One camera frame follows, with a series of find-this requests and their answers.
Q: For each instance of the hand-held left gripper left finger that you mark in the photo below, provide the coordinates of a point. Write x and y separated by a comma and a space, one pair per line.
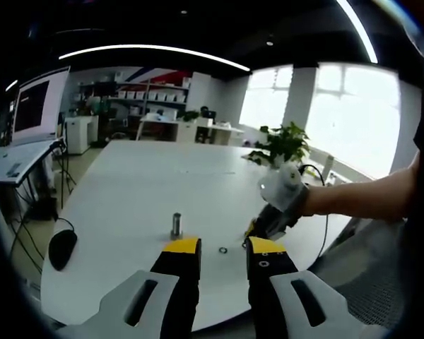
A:
176, 282

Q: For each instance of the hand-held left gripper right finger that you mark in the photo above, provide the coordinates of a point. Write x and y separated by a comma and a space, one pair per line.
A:
268, 293

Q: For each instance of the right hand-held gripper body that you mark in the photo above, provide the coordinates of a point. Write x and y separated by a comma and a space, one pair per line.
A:
279, 187

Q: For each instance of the silver threaded stud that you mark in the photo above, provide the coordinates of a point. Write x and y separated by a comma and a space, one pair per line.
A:
176, 224

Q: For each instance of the potted green plant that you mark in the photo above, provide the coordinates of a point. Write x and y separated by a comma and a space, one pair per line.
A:
286, 141

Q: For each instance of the white desk stand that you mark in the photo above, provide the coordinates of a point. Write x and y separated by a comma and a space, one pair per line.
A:
328, 166

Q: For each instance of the grey mesh chair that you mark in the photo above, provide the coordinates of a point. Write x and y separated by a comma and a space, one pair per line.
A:
374, 282

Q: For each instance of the white office desk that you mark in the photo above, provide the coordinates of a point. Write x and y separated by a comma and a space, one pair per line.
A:
183, 130

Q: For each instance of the black computer mouse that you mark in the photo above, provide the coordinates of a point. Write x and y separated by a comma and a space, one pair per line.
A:
61, 249

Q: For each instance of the shelf with white boxes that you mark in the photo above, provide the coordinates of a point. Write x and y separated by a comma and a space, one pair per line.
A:
152, 95

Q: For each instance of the person's dark shirt sleeve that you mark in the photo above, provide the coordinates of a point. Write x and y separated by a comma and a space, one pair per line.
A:
422, 116

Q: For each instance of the white cabinet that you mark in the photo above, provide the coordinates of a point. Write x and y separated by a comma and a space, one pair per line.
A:
79, 136

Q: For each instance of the ceiling light strip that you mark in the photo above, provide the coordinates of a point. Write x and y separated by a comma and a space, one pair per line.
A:
360, 28
155, 47

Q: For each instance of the white tilted standing desk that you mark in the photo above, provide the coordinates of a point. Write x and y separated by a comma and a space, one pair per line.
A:
17, 159

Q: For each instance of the large monitor screen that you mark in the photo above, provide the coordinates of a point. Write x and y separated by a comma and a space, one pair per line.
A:
39, 106

